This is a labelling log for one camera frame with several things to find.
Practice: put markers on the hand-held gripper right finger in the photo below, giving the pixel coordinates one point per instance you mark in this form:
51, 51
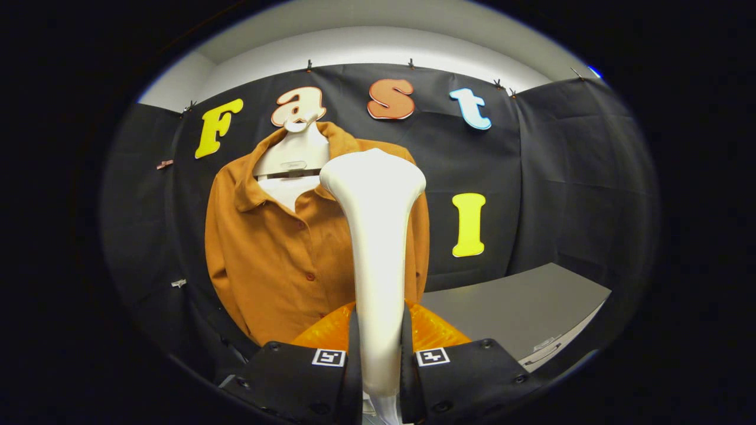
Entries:
407, 383

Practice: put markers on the grey cabinet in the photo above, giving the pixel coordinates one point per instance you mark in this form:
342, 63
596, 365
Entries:
520, 307

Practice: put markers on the white garment steamer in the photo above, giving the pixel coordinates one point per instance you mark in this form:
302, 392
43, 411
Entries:
378, 248

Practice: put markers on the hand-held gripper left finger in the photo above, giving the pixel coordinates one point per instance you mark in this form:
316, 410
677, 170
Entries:
354, 383

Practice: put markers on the white mannequin torso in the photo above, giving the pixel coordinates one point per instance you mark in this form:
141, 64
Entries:
295, 150

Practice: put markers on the orange button shirt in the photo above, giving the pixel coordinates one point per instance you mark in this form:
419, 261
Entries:
266, 265

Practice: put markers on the small red clip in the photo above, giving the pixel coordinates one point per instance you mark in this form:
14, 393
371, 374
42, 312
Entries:
165, 164

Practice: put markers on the row of black backdrop clips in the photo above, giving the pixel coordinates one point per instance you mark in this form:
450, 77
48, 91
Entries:
308, 65

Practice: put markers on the black backdrop cloth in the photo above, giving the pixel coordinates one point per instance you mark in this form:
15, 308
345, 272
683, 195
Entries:
561, 177

